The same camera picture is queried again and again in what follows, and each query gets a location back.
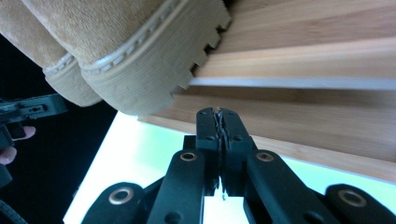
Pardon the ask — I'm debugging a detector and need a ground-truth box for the tan suede boot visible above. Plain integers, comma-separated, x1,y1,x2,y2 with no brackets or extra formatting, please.
21,0,233,117
0,0,104,108

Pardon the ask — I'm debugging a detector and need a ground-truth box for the white table mat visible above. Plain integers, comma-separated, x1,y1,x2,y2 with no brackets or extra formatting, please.
62,111,396,224

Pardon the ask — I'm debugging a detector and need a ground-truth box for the wooden shoe rack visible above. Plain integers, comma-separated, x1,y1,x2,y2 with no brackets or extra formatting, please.
138,0,396,185

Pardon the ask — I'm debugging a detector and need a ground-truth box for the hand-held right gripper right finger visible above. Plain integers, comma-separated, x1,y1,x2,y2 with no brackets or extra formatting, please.
219,106,257,198

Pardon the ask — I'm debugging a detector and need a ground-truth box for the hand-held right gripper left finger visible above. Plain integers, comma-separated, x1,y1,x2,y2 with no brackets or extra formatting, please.
195,106,223,198

